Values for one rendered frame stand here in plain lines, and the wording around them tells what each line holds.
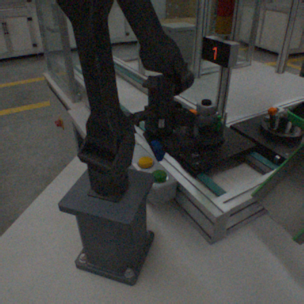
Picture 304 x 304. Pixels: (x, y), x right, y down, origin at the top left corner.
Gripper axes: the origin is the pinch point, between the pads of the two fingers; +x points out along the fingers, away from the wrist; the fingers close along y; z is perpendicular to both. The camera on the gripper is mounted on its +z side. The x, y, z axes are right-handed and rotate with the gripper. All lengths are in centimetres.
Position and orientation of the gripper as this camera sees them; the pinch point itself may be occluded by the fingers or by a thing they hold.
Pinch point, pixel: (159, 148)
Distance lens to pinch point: 68.0
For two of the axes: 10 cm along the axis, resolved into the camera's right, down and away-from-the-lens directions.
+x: 0.0, 8.3, 5.6
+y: -5.1, -4.8, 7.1
